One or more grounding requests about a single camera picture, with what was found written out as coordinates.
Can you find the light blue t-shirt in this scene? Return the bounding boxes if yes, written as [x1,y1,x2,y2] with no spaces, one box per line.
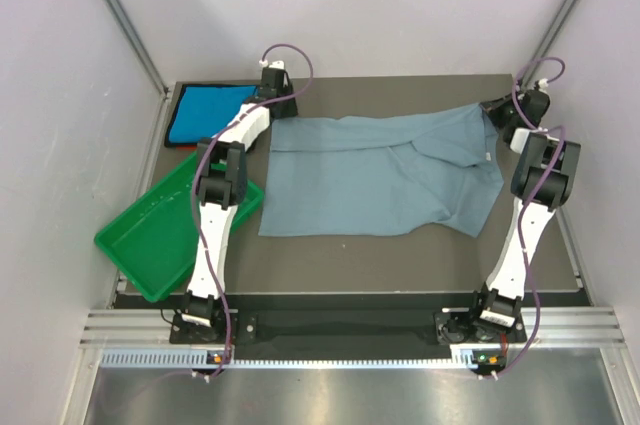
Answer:
[259,104,503,237]

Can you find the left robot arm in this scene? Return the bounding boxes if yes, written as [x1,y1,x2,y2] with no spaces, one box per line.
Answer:
[182,60,298,342]

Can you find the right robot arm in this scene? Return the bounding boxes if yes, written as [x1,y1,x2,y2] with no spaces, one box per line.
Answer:
[466,87,581,341]

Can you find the folded bright blue t-shirt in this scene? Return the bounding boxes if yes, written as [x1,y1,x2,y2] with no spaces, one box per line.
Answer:
[168,84,259,146]

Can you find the folded black t-shirt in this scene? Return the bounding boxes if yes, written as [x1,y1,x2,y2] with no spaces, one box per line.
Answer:
[163,82,261,150]

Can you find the green plastic tray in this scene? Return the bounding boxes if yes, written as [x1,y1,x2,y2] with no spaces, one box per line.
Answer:
[93,152,266,303]

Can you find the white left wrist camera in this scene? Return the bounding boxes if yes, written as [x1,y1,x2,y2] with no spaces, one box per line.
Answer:
[259,59,286,70]

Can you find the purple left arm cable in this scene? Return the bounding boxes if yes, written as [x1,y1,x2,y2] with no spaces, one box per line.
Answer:
[188,43,315,384]

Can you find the left aluminium corner post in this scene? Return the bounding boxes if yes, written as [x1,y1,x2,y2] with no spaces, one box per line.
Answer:
[69,0,174,96]

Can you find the aluminium corner post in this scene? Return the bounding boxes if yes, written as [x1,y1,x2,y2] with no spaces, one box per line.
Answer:
[523,0,580,84]
[69,0,174,96]

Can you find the right aluminium corner post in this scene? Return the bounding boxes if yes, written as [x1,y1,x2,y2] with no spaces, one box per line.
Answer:
[523,0,580,84]

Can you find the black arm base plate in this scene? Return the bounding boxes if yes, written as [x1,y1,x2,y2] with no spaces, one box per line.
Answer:
[169,307,526,346]

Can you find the aluminium frame rail front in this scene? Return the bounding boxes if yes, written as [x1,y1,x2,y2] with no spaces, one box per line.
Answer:
[80,307,624,348]

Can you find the grey slotted cable duct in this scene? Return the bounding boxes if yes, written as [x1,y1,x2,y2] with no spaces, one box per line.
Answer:
[99,348,501,371]

